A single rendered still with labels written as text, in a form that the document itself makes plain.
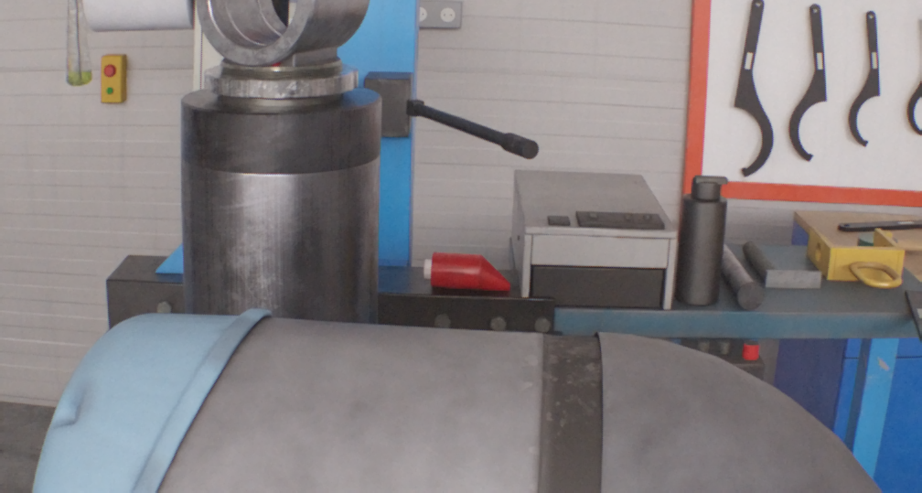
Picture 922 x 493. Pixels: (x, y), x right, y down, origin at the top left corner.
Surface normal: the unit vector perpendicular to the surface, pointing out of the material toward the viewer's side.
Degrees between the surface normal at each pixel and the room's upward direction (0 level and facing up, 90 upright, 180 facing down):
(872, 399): 90
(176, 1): 116
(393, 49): 90
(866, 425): 90
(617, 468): 44
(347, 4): 98
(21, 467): 0
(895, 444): 90
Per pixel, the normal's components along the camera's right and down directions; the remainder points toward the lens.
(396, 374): 0.03, -0.88
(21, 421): 0.04, -0.97
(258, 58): -0.40, 0.22
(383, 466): -0.01, -0.50
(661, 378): 0.24, -0.85
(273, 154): 0.11, 0.25
